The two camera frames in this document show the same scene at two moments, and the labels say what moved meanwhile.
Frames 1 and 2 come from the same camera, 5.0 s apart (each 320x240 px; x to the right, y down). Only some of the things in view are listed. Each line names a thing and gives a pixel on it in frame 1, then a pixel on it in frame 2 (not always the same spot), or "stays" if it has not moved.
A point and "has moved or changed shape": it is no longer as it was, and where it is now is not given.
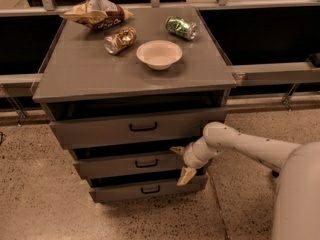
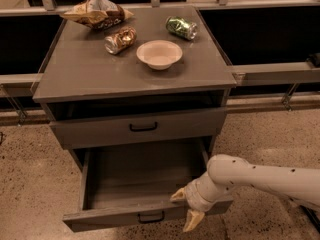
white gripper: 190,155 to 194,196
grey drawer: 163,164 has moved or changed shape
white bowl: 159,55 stays
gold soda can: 120,40 stays
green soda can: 181,27 stays
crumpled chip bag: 97,12 stays
